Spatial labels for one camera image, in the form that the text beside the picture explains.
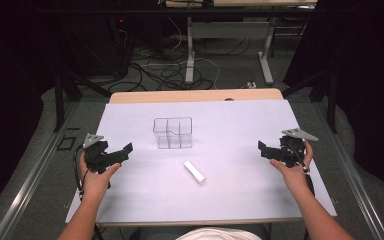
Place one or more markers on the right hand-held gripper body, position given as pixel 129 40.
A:
pixel 290 150

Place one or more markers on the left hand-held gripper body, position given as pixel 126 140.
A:
pixel 96 156

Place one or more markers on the clear plastic divided container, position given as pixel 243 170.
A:
pixel 173 133

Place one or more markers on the white cylinder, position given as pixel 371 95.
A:
pixel 194 171

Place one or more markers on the person's left hand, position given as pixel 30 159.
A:
pixel 95 185

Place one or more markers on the person's right hand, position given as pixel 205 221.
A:
pixel 294 178

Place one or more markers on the white table cover sheet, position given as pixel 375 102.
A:
pixel 230 186

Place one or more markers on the white power strip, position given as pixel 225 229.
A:
pixel 251 84

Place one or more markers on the black metal stand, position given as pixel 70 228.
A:
pixel 60 100
pixel 331 100

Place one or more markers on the person's white shirt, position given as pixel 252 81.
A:
pixel 218 234

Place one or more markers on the dark curtain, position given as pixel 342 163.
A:
pixel 370 83
pixel 10 83

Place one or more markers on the aluminium floor rail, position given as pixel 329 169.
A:
pixel 353 186
pixel 30 185

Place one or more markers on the white metal desk frame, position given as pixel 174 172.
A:
pixel 190 60

